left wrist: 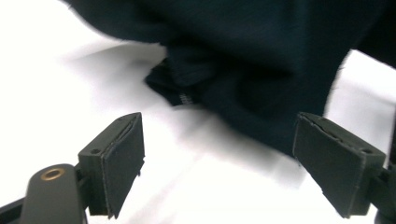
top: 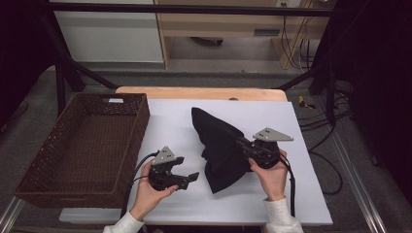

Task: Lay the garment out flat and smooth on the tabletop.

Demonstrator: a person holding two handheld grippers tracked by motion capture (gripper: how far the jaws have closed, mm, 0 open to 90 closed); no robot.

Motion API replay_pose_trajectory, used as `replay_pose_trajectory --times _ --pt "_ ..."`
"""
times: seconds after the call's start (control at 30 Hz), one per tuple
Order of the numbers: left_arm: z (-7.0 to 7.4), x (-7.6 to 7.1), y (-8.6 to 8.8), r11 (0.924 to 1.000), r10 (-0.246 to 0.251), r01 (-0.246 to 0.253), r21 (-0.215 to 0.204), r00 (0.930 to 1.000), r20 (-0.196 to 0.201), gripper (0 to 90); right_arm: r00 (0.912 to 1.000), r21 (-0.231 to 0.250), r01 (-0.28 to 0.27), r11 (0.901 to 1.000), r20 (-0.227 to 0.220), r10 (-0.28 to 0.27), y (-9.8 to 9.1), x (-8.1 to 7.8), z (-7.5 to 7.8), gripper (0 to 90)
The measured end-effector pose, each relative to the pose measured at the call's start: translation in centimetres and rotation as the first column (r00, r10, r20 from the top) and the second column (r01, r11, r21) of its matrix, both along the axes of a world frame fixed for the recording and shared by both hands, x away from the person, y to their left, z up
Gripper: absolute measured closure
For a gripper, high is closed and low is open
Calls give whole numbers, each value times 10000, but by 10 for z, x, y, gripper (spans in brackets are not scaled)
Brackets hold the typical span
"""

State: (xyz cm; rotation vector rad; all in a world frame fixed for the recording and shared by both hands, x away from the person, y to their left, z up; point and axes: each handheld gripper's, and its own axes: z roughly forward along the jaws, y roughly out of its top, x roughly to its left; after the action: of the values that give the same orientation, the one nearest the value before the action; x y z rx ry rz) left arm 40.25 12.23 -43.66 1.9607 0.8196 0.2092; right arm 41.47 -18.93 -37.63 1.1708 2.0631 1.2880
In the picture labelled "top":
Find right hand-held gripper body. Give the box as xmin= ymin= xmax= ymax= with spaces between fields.
xmin=246 ymin=127 xmax=294 ymax=170

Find light wooden desk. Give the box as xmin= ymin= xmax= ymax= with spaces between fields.
xmin=154 ymin=0 xmax=336 ymax=71

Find person's right hand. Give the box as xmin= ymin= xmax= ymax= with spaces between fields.
xmin=247 ymin=149 xmax=290 ymax=202

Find brown wicker basket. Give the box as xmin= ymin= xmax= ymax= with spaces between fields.
xmin=14 ymin=92 xmax=152 ymax=210

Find yellow and black tape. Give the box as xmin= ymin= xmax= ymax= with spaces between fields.
xmin=297 ymin=95 xmax=317 ymax=111

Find white cabinet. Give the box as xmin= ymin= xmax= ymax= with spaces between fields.
xmin=48 ymin=0 xmax=164 ymax=64

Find right hand-held gripper cable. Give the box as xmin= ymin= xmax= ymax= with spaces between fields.
xmin=279 ymin=153 xmax=297 ymax=218

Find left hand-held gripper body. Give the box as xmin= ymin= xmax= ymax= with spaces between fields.
xmin=148 ymin=146 xmax=189 ymax=192

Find black knit vest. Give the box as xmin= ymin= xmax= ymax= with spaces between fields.
xmin=190 ymin=107 xmax=257 ymax=195

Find hanging black cables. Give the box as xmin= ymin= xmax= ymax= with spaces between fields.
xmin=280 ymin=16 xmax=317 ymax=71

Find bundle of black floor cables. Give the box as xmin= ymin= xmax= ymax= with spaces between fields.
xmin=296 ymin=81 xmax=355 ymax=153

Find left hand-held gripper cable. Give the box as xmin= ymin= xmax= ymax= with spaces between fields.
xmin=120 ymin=150 xmax=161 ymax=219

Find person's left hand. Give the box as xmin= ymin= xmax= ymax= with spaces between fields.
xmin=129 ymin=160 xmax=180 ymax=222

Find white foam board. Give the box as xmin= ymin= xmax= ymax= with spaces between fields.
xmin=58 ymin=98 xmax=334 ymax=226

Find aluminium floor rail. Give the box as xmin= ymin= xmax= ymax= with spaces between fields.
xmin=0 ymin=196 xmax=26 ymax=233
xmin=312 ymin=96 xmax=388 ymax=233

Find hand-held gripper cable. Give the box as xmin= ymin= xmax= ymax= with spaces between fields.
xmin=279 ymin=153 xmax=297 ymax=218
xmin=120 ymin=150 xmax=161 ymax=219

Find looped black floor cable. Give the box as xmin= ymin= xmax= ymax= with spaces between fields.
xmin=307 ymin=150 xmax=344 ymax=196

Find black metal stand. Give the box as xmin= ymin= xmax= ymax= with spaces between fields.
xmin=274 ymin=59 xmax=338 ymax=126
xmin=37 ymin=9 xmax=120 ymax=115

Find hanging yellow cable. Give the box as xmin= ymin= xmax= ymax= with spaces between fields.
xmin=285 ymin=16 xmax=314 ymax=69

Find white wall socket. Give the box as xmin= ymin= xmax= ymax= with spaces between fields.
xmin=275 ymin=0 xmax=302 ymax=8

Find black horizontal frame bar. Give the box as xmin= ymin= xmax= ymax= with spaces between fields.
xmin=48 ymin=1 xmax=339 ymax=17

